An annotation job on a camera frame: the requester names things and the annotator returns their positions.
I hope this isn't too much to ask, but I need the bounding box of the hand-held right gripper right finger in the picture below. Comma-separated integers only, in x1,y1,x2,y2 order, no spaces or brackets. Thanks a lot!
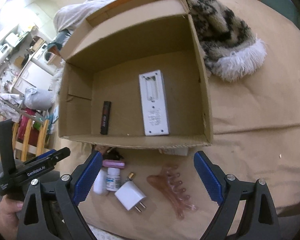
194,151,282,240

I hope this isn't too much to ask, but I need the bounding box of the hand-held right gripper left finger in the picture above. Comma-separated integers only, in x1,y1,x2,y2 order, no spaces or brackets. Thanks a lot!
17,151,103,240

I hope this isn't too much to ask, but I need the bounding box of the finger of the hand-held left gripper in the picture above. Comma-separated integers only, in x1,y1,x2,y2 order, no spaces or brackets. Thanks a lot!
31,147,71,167

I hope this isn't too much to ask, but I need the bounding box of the pink block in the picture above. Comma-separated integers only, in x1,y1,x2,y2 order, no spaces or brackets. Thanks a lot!
102,159,125,168

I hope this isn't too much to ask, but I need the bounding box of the pink massage comb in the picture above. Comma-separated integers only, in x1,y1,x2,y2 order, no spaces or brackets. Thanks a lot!
147,164,199,221

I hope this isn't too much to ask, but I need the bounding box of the white charger plug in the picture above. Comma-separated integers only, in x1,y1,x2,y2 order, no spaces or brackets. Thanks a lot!
114,181,147,212

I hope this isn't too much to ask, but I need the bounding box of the cardboard box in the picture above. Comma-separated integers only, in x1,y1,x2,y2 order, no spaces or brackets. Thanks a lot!
58,0,213,148

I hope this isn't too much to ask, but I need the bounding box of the person's left hand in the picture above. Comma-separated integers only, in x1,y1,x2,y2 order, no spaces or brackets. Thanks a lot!
0,195,23,240

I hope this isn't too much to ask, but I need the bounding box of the small white bottle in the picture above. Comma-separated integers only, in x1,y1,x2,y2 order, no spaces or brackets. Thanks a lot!
93,169,108,195

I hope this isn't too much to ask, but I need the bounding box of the white pill bottle blue label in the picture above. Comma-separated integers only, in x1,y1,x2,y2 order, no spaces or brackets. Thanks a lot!
106,167,121,192

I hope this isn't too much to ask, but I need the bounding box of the wooden chair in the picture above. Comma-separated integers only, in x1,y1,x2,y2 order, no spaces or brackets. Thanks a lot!
0,105,51,161

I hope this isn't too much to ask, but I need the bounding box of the red cloth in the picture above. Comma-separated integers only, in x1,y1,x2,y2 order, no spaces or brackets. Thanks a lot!
17,107,33,141

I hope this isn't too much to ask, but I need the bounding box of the dark looped item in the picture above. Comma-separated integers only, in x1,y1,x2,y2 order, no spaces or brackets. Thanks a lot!
100,147,124,160

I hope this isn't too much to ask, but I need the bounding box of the grey bag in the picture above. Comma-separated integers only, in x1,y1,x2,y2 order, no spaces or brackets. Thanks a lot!
24,87,53,111

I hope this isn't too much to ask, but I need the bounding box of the black tube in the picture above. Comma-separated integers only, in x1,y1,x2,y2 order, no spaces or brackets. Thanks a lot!
100,101,112,135

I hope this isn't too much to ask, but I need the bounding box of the beige bedsheet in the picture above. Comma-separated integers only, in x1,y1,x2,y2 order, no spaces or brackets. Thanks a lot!
49,0,300,240

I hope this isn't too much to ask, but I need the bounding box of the white cabinet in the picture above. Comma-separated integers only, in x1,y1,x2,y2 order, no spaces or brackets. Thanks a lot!
12,60,56,96

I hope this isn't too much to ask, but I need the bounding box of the white rectangular device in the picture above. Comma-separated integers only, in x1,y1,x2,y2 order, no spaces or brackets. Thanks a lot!
139,70,170,136

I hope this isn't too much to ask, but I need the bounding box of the white washing machine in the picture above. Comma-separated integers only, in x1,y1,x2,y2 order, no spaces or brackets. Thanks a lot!
31,44,58,68

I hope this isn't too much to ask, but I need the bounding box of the teal brown object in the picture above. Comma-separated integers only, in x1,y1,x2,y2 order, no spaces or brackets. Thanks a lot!
49,29,71,55

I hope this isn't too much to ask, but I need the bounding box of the leopard print fur coat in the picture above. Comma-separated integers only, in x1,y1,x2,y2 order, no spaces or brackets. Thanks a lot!
185,0,267,82

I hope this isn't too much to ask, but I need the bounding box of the white duvet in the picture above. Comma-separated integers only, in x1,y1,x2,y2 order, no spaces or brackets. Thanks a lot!
52,0,223,34

